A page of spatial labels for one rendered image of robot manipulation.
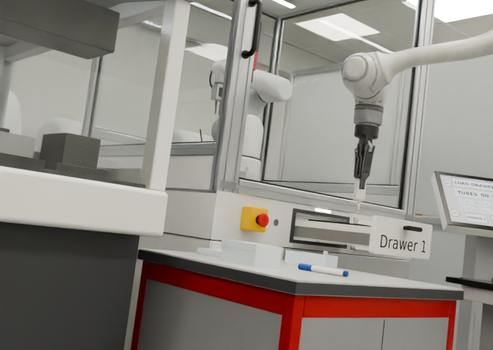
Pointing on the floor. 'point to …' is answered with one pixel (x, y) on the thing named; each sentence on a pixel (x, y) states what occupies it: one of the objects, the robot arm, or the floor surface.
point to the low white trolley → (284, 307)
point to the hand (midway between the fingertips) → (359, 189)
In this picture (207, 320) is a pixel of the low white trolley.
